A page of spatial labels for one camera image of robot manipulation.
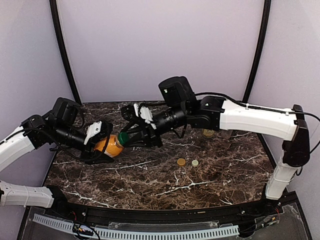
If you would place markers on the yellow tea bottle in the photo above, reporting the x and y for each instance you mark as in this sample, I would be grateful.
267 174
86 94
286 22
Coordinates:
207 133

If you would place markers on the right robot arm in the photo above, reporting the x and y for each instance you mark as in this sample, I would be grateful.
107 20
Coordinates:
217 112

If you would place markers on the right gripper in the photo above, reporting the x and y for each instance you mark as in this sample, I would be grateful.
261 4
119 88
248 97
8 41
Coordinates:
145 131

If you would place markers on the cream bottle cap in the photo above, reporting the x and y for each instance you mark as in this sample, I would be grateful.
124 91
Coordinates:
195 163

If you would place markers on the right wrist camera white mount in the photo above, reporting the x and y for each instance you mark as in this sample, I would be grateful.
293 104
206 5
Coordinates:
138 114

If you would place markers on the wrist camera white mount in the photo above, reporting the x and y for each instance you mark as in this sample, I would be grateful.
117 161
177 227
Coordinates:
97 131
138 114

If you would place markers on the black frame post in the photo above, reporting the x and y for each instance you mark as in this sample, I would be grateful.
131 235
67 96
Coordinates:
258 50
63 50

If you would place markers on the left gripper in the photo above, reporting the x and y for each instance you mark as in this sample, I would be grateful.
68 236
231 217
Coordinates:
88 144

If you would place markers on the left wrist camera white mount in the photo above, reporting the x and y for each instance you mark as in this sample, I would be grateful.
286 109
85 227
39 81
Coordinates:
97 131

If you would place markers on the white slotted cable duct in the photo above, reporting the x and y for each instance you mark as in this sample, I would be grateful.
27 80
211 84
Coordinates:
139 231

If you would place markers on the clear coffee bottle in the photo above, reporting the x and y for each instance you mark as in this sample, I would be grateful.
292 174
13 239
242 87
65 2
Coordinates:
226 134

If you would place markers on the black front rail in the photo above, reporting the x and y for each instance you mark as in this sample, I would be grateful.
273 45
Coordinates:
243 213

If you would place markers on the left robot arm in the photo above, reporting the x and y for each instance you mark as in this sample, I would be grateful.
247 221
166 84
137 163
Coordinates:
55 127

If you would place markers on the black right frame post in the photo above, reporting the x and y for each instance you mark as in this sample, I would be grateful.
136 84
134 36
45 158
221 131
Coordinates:
258 50

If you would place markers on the orange juice bottle green cap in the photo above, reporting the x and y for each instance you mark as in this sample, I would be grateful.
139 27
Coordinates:
113 148

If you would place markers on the gold bottle cap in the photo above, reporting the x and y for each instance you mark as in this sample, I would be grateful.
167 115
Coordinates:
181 162

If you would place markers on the black left frame post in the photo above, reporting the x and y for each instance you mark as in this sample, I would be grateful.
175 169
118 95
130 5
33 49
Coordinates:
63 50

